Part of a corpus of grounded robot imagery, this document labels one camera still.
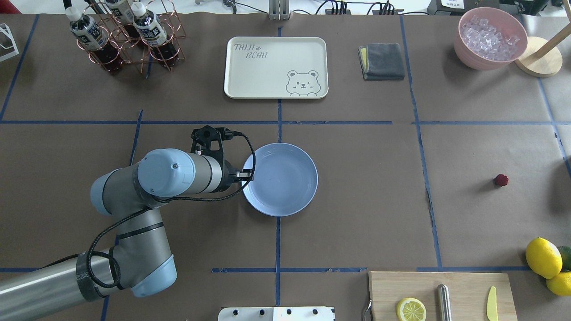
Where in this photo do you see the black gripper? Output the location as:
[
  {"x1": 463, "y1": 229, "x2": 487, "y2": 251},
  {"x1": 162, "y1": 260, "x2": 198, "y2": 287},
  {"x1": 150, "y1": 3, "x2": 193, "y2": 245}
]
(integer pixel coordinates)
[{"x1": 190, "y1": 125, "x2": 254, "y2": 193}]

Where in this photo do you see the grey yellow cloth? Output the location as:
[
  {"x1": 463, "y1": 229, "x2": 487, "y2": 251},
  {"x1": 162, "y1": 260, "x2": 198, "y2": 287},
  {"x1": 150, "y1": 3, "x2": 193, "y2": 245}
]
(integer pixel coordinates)
[{"x1": 358, "y1": 43, "x2": 405, "y2": 81}]

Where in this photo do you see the pink bowl of ice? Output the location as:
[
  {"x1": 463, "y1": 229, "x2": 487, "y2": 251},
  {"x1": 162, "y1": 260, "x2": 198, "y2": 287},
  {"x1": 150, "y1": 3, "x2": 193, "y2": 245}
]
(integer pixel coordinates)
[{"x1": 454, "y1": 7, "x2": 528, "y2": 70}]

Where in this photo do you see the wooden stand round base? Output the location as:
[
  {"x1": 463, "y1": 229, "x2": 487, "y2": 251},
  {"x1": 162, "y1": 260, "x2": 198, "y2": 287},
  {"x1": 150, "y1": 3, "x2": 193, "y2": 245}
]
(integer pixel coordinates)
[{"x1": 515, "y1": 24, "x2": 571, "y2": 78}]

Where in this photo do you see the yellow lemon front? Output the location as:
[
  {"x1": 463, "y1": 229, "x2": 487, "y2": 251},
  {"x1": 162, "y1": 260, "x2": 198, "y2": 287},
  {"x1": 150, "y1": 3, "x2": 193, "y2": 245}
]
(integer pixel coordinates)
[{"x1": 525, "y1": 237, "x2": 563, "y2": 279}]

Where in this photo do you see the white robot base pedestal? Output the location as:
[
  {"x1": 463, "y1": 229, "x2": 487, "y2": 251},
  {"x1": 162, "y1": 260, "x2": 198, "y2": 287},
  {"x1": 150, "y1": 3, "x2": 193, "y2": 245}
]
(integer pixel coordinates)
[{"x1": 218, "y1": 305, "x2": 336, "y2": 321}]

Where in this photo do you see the copper wire bottle rack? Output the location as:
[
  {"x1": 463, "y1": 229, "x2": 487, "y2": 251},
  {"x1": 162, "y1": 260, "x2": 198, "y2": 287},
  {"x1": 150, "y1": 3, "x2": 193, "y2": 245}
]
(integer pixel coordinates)
[{"x1": 77, "y1": 0, "x2": 187, "y2": 77}]

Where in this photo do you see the lemon half slice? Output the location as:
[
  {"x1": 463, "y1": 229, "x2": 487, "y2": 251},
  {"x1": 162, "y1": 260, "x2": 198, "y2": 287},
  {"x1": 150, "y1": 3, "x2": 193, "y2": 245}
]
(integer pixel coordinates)
[{"x1": 396, "y1": 297, "x2": 427, "y2": 321}]

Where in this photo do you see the green avocado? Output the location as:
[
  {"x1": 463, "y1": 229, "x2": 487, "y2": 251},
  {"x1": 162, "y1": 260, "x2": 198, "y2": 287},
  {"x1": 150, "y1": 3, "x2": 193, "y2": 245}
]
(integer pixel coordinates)
[{"x1": 557, "y1": 246, "x2": 571, "y2": 272}]

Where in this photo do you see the yellow plastic knife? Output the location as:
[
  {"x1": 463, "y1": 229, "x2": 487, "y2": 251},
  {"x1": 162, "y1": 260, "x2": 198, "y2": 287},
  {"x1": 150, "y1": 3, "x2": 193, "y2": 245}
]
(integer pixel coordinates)
[{"x1": 486, "y1": 286, "x2": 498, "y2": 321}]

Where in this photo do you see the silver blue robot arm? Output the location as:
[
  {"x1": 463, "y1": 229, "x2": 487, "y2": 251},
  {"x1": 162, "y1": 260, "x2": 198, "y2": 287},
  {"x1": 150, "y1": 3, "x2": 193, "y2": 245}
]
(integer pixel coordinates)
[{"x1": 1, "y1": 126, "x2": 254, "y2": 321}]

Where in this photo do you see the white wire rack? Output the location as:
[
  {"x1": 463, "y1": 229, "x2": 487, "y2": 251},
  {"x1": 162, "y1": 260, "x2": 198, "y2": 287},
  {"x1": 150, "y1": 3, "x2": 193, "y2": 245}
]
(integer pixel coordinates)
[{"x1": 0, "y1": 24, "x2": 20, "y2": 62}]

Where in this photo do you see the tea bottle right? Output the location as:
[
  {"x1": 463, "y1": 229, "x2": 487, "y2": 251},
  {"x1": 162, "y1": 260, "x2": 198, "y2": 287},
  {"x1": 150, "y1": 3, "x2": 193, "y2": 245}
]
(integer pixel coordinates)
[{"x1": 65, "y1": 6, "x2": 123, "y2": 74}]

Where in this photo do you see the red strawberry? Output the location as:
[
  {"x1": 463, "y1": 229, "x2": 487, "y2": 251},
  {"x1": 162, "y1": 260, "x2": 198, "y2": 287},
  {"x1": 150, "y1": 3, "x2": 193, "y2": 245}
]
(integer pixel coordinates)
[{"x1": 492, "y1": 173, "x2": 509, "y2": 187}]

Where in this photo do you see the steel muddler black cap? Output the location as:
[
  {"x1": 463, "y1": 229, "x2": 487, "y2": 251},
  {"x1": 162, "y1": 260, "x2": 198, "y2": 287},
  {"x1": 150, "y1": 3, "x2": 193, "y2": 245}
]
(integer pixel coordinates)
[{"x1": 437, "y1": 283, "x2": 452, "y2": 321}]

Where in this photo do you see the cream bear tray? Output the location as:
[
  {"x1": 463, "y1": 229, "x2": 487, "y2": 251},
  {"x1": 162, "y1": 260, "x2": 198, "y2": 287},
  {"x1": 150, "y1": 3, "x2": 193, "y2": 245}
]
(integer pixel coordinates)
[{"x1": 223, "y1": 37, "x2": 329, "y2": 99}]

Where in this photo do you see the aluminium frame post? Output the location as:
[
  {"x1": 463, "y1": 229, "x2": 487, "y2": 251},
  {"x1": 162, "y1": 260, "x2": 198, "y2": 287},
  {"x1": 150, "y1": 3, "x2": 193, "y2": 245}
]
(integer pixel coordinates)
[{"x1": 269, "y1": 0, "x2": 291, "y2": 21}]

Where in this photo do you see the wooden cutting board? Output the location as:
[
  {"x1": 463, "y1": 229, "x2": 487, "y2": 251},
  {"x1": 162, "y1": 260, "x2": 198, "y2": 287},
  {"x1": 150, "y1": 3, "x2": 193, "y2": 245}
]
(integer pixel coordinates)
[{"x1": 364, "y1": 271, "x2": 519, "y2": 321}]

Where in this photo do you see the yellow lemon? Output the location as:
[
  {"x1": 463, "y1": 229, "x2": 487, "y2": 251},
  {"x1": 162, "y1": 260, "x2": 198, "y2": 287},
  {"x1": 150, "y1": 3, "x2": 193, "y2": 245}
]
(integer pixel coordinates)
[
  {"x1": 525, "y1": 237, "x2": 563, "y2": 279},
  {"x1": 546, "y1": 272, "x2": 571, "y2": 296}
]

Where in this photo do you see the tea bottle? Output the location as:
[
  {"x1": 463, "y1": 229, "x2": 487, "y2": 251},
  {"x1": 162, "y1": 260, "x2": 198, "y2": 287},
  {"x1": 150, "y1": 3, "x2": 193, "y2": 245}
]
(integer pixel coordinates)
[
  {"x1": 131, "y1": 1, "x2": 179, "y2": 68},
  {"x1": 104, "y1": 0, "x2": 140, "y2": 39},
  {"x1": 65, "y1": 6, "x2": 123, "y2": 74}
]

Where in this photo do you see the yellow lemon rear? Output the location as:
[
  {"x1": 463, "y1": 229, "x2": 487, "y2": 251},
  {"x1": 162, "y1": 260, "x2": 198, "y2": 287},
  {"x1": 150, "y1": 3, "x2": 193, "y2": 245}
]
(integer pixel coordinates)
[{"x1": 546, "y1": 272, "x2": 571, "y2": 296}]

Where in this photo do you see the tea bottle front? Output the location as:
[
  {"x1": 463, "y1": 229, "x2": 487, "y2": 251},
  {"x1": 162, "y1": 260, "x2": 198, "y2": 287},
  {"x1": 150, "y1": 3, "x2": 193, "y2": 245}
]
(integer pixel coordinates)
[{"x1": 104, "y1": 0, "x2": 140, "y2": 39}]

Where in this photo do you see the tea bottle left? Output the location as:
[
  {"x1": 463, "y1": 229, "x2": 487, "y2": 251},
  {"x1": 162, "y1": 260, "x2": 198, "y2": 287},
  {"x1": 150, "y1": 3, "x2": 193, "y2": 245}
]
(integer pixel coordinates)
[{"x1": 131, "y1": 1, "x2": 179, "y2": 68}]

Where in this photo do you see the blue plate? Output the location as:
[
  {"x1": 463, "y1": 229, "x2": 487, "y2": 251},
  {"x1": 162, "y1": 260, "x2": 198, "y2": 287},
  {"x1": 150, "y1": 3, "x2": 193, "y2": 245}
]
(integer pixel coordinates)
[{"x1": 243, "y1": 143, "x2": 319, "y2": 217}]

